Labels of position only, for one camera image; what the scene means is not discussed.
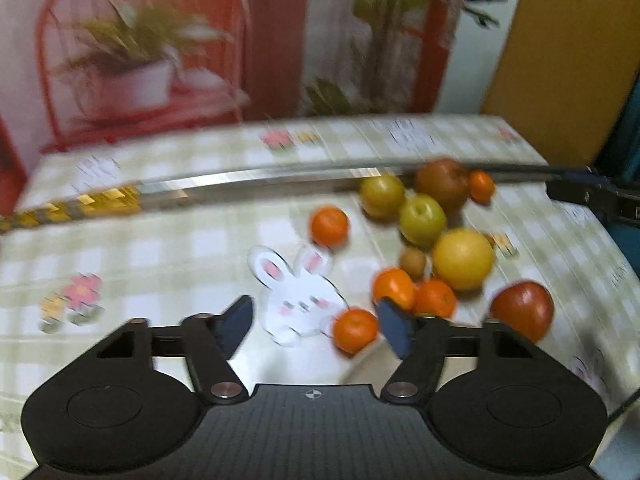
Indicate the large red apple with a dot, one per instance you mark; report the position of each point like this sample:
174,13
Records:
522,310

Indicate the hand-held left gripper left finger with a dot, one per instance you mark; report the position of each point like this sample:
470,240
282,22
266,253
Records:
234,327

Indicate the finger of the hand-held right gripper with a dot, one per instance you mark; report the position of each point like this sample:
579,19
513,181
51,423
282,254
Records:
575,191

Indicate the yellow board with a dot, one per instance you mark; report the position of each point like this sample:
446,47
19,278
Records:
565,60

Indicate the checked rabbit print tablecloth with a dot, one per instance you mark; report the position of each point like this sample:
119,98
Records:
150,245

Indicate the orange tangerine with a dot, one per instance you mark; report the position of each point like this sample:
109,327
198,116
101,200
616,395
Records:
330,226
436,297
355,330
481,186
395,287

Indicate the green apple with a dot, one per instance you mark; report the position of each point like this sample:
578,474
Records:
382,195
422,217

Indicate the yellow lemon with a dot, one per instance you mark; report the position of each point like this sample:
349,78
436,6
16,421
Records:
462,260

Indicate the brownish red apple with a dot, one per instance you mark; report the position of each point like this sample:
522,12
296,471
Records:
442,182

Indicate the plant print backdrop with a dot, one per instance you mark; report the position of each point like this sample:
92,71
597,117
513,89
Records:
150,10

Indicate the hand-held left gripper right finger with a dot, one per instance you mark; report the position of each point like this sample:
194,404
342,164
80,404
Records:
395,327

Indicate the metal pole with gold bands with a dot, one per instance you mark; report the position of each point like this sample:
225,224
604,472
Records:
250,180

